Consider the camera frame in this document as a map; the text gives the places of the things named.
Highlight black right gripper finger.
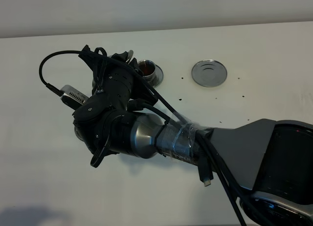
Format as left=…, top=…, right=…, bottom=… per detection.
left=111, top=51, right=158, bottom=105
left=78, top=45, right=112, bottom=74

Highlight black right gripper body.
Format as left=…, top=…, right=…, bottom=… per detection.
left=73, top=73, right=139, bottom=162

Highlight stainless steel teapot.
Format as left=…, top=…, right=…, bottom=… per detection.
left=90, top=47, right=143, bottom=91

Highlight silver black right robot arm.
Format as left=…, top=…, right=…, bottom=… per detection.
left=73, top=46, right=313, bottom=226

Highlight far stainless steel teacup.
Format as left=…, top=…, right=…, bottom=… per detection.
left=138, top=60, right=156, bottom=81

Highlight round steel teapot saucer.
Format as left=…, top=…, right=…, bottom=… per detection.
left=191, top=60, right=227, bottom=87

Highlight far steel saucer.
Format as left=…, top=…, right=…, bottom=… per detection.
left=145, top=65, right=164, bottom=88

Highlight near steel saucer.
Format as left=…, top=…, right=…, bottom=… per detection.
left=74, top=127, right=85, bottom=142

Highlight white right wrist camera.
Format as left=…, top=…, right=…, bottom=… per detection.
left=60, top=85, right=89, bottom=110

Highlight black right camera cable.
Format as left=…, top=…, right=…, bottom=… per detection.
left=39, top=47, right=247, bottom=226

